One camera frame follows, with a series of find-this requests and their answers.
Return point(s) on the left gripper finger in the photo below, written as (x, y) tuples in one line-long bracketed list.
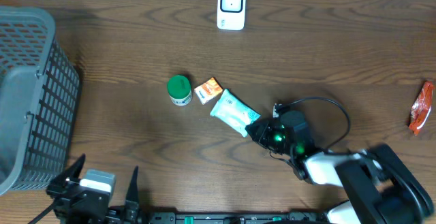
[(72, 171), (132, 199)]

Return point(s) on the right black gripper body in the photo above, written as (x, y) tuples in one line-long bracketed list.
[(278, 144)]

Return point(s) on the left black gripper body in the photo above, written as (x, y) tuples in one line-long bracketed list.
[(56, 197)]

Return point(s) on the small orange sachet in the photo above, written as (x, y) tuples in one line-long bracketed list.
[(208, 90)]

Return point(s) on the green lid jar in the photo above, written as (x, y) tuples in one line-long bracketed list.
[(179, 90)]

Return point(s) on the orange snack bar wrapper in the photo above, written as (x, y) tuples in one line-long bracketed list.
[(421, 108)]

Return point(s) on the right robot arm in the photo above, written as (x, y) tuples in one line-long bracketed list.
[(379, 187)]

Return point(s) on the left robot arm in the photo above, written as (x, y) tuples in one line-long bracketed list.
[(116, 214)]

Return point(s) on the white barcode scanner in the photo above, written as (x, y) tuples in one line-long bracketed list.
[(231, 14)]

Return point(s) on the grey plastic basket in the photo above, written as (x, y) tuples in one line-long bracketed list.
[(40, 92)]

